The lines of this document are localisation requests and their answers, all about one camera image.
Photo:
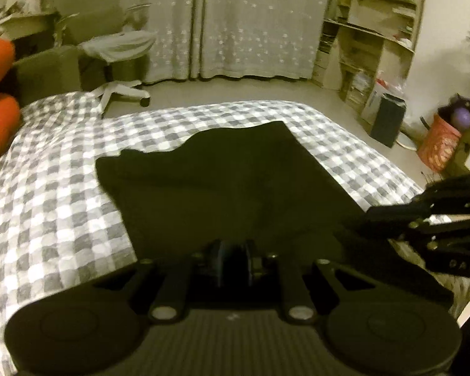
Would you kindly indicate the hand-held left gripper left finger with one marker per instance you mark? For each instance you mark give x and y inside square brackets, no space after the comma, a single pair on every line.
[222,262]

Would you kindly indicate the black garment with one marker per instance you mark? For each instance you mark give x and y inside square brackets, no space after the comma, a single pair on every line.
[219,184]

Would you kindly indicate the pale patterned curtain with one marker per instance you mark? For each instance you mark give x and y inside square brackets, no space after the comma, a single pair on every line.
[239,27]

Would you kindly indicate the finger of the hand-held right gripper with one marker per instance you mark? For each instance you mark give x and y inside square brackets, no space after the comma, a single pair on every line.
[446,233]
[391,219]

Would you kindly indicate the white round base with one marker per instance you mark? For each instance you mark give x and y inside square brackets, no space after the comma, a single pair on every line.
[409,141]

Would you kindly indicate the grey sofa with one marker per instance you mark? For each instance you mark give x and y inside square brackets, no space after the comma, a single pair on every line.
[47,74]

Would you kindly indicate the red patterned bin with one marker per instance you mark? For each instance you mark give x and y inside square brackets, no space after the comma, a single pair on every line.
[438,145]

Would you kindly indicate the wooden shelf unit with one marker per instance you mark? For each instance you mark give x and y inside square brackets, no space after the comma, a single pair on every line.
[360,47]

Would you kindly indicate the white box with red label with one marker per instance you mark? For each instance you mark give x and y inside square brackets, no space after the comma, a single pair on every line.
[372,102]

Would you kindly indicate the white office chair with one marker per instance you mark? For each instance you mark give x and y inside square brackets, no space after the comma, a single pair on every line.
[117,45]

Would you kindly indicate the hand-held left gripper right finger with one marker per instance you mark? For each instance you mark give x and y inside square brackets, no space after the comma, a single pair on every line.
[251,262]

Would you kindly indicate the dark plush with purple ball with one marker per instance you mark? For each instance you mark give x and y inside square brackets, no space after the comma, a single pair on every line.
[464,111]

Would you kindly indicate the black box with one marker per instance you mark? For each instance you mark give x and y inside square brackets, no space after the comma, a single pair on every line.
[387,121]

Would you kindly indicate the grey white checkered blanket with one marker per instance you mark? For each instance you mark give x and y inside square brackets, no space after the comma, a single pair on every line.
[43,203]

